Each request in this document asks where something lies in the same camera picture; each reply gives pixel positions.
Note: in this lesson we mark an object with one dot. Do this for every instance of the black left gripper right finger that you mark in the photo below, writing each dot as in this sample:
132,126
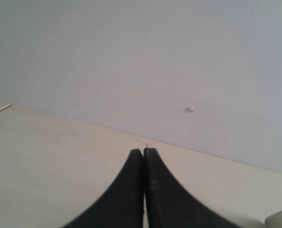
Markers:
168,204

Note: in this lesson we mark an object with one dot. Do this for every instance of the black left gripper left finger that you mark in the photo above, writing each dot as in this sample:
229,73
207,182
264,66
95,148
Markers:
122,204

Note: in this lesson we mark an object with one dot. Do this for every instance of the grey object at table corner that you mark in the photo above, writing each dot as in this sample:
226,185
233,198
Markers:
274,220

